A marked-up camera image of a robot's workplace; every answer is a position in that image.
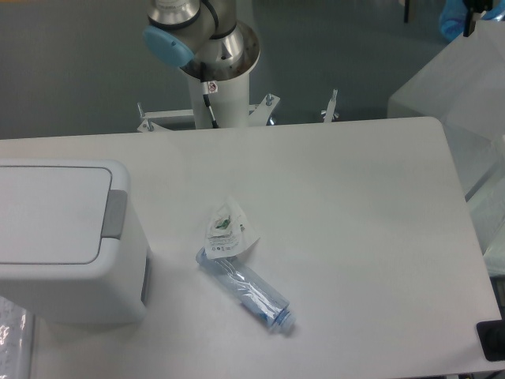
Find white push-lid trash can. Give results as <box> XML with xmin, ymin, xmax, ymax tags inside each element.
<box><xmin>1</xmin><ymin>158</ymin><xmax>151</xmax><ymax>324</ymax></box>

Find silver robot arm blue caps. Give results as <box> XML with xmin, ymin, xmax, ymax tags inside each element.
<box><xmin>142</xmin><ymin>1</ymin><xmax>260</xmax><ymax>81</ymax></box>

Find white plastic wrapper green print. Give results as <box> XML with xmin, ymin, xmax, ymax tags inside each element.
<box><xmin>204</xmin><ymin>196</ymin><xmax>260</xmax><ymax>260</ymax></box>

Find clear crushed plastic bottle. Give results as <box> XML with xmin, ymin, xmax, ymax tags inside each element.
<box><xmin>196</xmin><ymin>248</ymin><xmax>296</xmax><ymax>335</ymax></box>

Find translucent plastic storage box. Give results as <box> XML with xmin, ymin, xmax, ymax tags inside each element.
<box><xmin>387</xmin><ymin>21</ymin><xmax>504</xmax><ymax>278</ymax></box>

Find blue plastic bag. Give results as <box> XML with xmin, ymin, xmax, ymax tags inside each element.
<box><xmin>439</xmin><ymin>0</ymin><xmax>504</xmax><ymax>42</ymax></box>

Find clear plastic sheet bottom left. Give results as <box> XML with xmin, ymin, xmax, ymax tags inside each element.
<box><xmin>1</xmin><ymin>298</ymin><xmax>35</xmax><ymax>378</ymax></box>

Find black device at table edge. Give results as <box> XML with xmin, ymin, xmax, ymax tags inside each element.
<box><xmin>477</xmin><ymin>320</ymin><xmax>505</xmax><ymax>362</ymax></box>

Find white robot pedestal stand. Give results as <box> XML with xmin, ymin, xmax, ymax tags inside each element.
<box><xmin>136</xmin><ymin>66</ymin><xmax>339</xmax><ymax>133</ymax></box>

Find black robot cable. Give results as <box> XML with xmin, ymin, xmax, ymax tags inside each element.
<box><xmin>200</xmin><ymin>62</ymin><xmax>220</xmax><ymax>129</ymax></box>

